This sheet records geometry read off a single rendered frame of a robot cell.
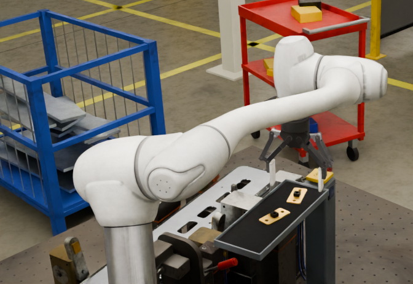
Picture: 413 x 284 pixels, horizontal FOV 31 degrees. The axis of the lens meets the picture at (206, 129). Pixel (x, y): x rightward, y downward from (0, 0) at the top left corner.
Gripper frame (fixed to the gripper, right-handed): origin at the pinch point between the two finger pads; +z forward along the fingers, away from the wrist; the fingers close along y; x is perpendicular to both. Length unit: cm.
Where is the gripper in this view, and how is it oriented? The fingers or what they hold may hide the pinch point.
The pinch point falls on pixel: (296, 182)
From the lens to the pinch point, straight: 208.1
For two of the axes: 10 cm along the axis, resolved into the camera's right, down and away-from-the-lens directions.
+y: -9.3, -0.9, 3.6
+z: 0.7, 9.1, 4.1
